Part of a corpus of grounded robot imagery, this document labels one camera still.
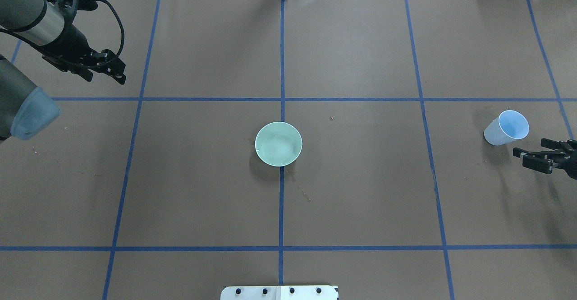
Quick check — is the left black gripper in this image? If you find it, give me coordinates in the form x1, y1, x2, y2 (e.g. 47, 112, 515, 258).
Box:
41, 18, 126, 85

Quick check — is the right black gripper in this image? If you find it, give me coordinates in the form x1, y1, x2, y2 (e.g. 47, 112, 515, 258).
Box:
513, 138, 577, 180

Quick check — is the light blue plastic cup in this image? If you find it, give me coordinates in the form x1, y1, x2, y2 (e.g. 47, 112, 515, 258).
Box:
483, 110, 530, 146

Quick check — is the mint green bowl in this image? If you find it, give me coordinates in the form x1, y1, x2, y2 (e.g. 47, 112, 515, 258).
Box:
254, 121, 303, 168

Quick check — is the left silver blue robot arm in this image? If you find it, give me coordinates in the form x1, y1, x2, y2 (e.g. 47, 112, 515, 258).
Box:
0, 0, 126, 141

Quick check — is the white central pillar mount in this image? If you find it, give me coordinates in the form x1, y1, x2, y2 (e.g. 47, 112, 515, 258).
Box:
220, 285, 339, 300

